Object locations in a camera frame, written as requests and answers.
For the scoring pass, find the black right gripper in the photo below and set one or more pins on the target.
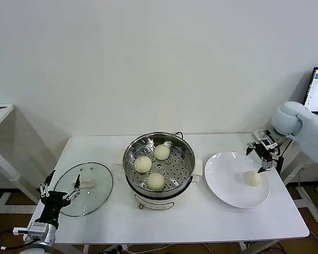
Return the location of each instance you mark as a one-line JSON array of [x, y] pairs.
[[267, 152]]

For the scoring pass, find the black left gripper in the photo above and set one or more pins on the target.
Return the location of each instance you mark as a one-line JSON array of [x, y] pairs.
[[53, 205]]

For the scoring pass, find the white steamed baozi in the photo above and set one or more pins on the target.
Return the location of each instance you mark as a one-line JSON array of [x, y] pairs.
[[142, 164], [162, 152], [253, 179], [155, 181]]

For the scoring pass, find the round glass pot lid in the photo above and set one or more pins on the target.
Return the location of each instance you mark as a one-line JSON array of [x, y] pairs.
[[95, 190]]

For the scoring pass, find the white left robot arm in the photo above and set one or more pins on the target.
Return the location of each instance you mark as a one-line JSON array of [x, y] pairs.
[[43, 244]]

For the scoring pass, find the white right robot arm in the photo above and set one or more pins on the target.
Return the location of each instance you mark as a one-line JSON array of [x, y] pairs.
[[310, 132]]

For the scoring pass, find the stainless steel steamer pot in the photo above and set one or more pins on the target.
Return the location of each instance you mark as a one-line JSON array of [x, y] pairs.
[[180, 158]]

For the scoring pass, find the black cylindrical adapter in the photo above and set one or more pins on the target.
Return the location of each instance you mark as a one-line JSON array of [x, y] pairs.
[[280, 164]]

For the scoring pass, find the white round plate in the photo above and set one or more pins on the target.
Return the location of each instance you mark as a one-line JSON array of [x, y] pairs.
[[228, 182]]

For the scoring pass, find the white side desk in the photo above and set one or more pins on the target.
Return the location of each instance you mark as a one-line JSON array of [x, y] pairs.
[[310, 205]]

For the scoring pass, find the white power strip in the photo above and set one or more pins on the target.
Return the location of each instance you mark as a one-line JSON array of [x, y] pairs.
[[119, 248]]

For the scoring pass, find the white electric cooker base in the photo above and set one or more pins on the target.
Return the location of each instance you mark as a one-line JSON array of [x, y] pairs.
[[159, 202]]

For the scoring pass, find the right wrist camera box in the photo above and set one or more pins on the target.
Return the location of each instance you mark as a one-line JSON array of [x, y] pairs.
[[262, 134]]

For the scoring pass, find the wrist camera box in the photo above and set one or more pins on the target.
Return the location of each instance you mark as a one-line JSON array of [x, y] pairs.
[[262, 134], [37, 229]]

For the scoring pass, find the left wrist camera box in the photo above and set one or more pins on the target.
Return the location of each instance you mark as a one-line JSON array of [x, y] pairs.
[[37, 229]]

